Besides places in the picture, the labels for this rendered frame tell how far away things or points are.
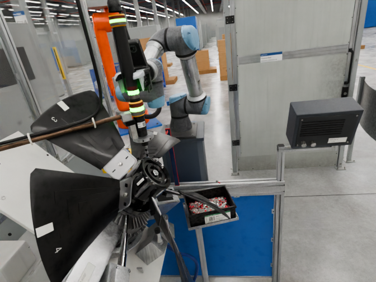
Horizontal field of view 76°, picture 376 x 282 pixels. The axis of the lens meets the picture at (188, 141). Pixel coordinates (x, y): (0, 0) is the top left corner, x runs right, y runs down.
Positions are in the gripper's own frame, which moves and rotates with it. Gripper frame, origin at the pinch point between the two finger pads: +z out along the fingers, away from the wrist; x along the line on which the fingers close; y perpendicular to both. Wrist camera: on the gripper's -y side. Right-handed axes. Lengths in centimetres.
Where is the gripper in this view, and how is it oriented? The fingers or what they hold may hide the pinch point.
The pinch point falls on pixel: (125, 76)
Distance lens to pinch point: 73.5
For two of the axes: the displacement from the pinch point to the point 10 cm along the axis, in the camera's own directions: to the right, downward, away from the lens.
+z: -1.1, 4.1, -9.0
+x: -9.9, 0.7, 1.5
